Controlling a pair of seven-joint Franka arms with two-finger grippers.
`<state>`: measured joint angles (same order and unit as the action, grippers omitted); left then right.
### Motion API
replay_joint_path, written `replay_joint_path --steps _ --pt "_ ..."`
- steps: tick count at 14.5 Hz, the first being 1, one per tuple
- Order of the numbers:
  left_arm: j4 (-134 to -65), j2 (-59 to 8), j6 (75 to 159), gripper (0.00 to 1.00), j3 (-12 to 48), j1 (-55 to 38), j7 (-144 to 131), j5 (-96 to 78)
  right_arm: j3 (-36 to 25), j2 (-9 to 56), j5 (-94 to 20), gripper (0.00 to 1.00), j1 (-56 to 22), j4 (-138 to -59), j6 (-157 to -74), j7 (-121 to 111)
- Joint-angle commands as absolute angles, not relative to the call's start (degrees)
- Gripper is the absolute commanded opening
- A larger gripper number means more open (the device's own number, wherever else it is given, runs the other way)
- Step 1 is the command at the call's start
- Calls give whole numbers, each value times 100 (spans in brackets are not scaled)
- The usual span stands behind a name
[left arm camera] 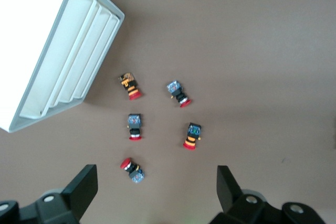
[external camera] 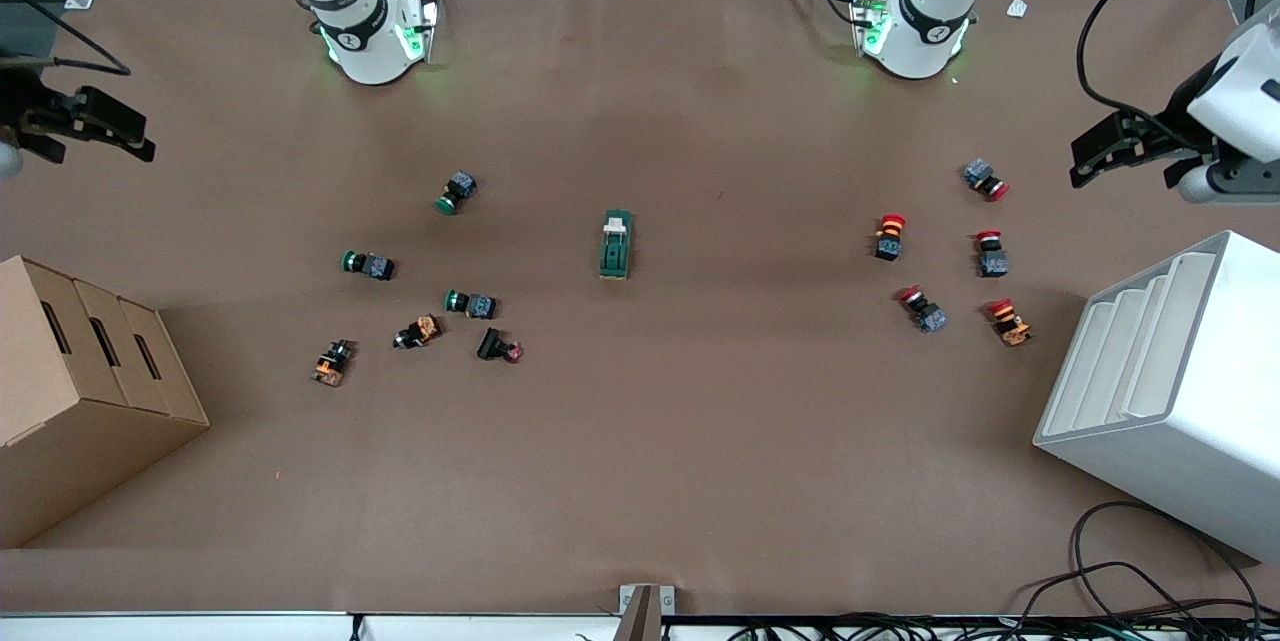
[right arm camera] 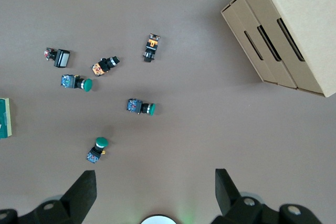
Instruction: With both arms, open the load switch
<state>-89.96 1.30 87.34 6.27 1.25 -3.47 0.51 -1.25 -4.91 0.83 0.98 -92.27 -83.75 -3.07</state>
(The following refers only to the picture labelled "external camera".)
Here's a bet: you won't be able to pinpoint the green knife load switch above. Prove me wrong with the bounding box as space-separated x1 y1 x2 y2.
598 209 635 282

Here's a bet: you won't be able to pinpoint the red button blue contact block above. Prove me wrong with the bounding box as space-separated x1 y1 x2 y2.
975 230 1009 279
897 286 949 334
962 158 1011 202

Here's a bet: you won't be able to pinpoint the red button orange contact block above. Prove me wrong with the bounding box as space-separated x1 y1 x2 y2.
986 298 1033 348

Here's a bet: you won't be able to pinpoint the white slotted organizer bin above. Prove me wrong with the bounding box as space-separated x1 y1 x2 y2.
1033 229 1280 564

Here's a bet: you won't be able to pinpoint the red button orange collar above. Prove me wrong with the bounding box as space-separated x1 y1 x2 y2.
873 213 908 263

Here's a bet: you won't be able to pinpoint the brown cardboard slotted box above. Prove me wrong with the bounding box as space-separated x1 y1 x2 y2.
0 256 211 550

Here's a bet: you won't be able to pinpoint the green button blue contact block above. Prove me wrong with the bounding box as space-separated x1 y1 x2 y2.
435 171 478 216
444 289 498 320
341 249 396 282

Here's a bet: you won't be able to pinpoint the black button orange contact block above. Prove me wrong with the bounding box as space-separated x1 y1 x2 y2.
311 339 356 388
392 315 443 350

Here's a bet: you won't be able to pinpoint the black square pushbutton red terminals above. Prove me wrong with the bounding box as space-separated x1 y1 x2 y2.
476 327 524 364

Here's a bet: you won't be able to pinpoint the brown table cover mat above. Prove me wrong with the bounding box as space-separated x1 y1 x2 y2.
0 0 1280 617

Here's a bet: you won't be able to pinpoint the grey metal mounting bracket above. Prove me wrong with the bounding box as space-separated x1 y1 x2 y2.
619 584 676 641

